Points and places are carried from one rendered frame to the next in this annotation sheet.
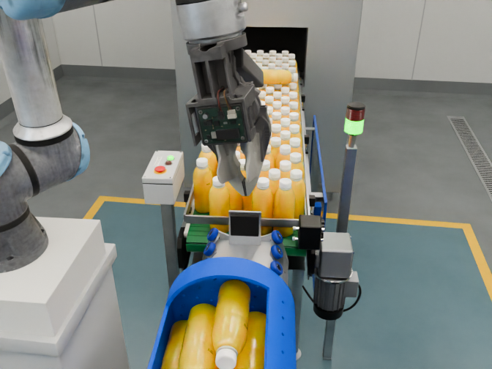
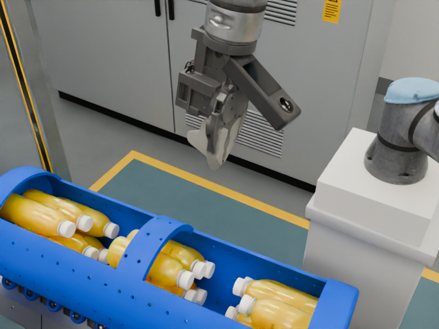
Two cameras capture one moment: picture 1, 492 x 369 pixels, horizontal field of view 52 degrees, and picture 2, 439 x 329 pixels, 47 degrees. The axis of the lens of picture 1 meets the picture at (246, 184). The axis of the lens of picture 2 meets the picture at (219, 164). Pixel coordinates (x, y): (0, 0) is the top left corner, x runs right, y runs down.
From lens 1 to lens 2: 0.99 m
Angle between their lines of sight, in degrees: 85
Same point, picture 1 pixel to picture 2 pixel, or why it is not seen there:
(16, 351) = not seen: hidden behind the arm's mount
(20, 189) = (400, 126)
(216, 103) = (193, 67)
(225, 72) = (205, 55)
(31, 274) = (355, 174)
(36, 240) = (386, 168)
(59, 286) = (338, 190)
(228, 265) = (332, 309)
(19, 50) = not seen: outside the picture
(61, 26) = not seen: outside the picture
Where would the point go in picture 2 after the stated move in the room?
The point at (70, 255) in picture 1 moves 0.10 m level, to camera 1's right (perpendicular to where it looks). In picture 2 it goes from (375, 196) to (368, 226)
